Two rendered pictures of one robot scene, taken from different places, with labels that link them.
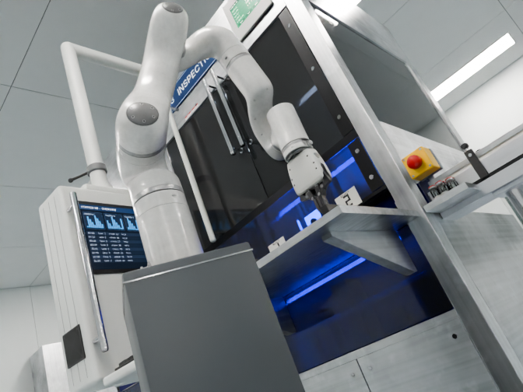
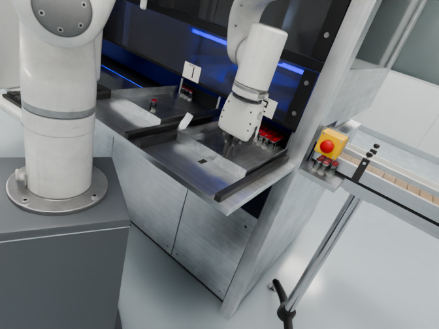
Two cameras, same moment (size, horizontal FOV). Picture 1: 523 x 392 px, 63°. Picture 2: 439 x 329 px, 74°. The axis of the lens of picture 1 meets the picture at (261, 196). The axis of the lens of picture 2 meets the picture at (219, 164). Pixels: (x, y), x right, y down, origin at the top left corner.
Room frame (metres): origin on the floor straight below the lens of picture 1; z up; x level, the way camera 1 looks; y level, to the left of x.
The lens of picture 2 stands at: (0.35, -0.01, 1.29)
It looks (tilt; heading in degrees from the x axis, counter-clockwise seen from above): 28 degrees down; 351
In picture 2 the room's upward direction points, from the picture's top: 17 degrees clockwise
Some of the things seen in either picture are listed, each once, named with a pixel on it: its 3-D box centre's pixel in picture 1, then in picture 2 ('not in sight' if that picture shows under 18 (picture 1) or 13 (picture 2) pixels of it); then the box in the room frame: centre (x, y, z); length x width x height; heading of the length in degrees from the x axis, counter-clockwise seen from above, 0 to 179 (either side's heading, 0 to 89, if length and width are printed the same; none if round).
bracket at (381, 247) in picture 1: (373, 255); not in sight; (1.13, -0.21, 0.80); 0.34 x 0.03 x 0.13; 142
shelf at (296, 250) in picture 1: (298, 269); (187, 132); (1.29, -0.02, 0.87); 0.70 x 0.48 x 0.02; 52
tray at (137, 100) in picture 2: not in sight; (169, 104); (1.45, 0.07, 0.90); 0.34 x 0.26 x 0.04; 142
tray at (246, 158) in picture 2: not in sight; (239, 142); (1.24, -0.20, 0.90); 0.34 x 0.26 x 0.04; 142
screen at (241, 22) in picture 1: (246, 5); not in sight; (1.31, -0.24, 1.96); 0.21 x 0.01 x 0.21; 52
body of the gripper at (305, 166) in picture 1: (306, 170); (241, 114); (1.05, -0.14, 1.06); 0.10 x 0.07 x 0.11; 52
